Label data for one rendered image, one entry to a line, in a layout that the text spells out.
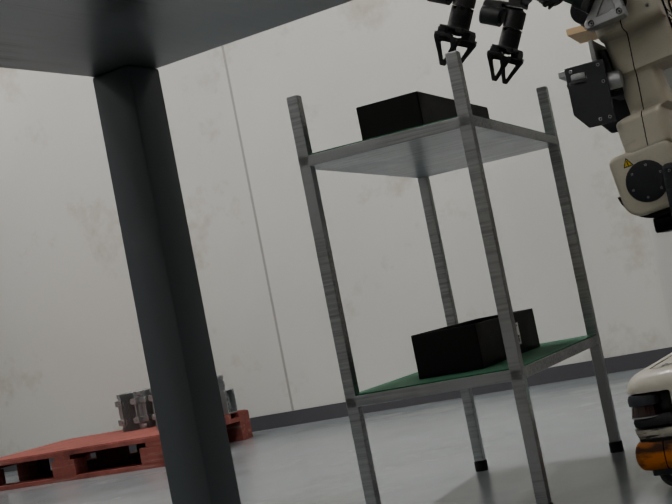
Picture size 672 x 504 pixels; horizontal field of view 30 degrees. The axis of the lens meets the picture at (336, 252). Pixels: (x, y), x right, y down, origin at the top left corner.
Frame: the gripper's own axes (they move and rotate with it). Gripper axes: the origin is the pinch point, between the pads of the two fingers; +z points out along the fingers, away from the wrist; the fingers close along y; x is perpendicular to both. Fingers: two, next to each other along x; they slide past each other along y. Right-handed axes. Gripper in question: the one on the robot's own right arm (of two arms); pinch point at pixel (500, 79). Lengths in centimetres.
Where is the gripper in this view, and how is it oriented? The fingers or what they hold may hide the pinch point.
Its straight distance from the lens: 364.3
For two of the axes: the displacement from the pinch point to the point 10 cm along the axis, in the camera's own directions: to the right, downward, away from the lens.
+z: -2.2, 9.6, 1.4
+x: 8.8, 2.6, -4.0
